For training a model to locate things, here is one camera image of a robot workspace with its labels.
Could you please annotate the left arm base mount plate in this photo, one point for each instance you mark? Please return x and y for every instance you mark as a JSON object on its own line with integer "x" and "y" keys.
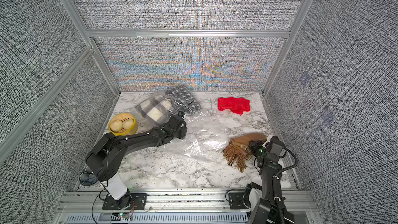
{"x": 135, "y": 201}

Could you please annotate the white steamed bun right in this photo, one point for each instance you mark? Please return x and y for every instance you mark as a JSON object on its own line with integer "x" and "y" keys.
{"x": 128, "y": 124}

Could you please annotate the aluminium frame corner post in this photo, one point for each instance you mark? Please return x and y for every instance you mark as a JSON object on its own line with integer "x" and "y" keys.
{"x": 98, "y": 57}

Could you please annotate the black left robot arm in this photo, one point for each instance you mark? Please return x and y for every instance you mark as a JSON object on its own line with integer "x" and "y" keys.
{"x": 105, "y": 158}

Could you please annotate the black white houndstooth scarf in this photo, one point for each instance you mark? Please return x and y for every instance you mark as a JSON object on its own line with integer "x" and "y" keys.
{"x": 183, "y": 100}

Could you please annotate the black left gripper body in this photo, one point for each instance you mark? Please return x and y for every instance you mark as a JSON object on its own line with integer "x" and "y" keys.
{"x": 182, "y": 134}

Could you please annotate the clear plastic vacuum bag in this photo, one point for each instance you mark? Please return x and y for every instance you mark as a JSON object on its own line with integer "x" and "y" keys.
{"x": 203, "y": 136}

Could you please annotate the yellow rimmed bamboo steamer basket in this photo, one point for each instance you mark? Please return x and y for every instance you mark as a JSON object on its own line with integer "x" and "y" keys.
{"x": 123, "y": 117}

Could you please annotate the grey cream plaid scarf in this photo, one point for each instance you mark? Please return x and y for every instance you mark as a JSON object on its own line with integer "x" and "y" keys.
{"x": 157, "y": 109}

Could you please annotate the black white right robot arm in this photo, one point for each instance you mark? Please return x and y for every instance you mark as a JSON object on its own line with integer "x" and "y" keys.
{"x": 270, "y": 208}

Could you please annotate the aluminium front rail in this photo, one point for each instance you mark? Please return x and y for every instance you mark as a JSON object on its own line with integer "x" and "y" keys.
{"x": 184, "y": 200}

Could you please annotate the brown striped fringed scarf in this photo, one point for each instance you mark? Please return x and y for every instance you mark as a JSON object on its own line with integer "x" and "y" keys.
{"x": 238, "y": 151}

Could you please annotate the white steamed bun left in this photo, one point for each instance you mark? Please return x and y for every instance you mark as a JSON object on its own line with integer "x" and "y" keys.
{"x": 116, "y": 126}

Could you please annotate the dark grey round object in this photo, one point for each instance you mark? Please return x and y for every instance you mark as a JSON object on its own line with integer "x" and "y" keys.
{"x": 87, "y": 177}

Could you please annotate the red knitted scarf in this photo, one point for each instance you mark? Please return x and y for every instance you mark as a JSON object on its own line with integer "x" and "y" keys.
{"x": 235, "y": 105}

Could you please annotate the white steamed bun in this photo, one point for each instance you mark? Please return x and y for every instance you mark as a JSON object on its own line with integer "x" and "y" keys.
{"x": 116, "y": 126}
{"x": 128, "y": 124}

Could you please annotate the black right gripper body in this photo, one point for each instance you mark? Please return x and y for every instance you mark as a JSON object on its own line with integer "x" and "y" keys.
{"x": 259, "y": 150}

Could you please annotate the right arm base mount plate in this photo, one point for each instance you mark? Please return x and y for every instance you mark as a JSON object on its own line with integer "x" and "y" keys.
{"x": 238, "y": 200}

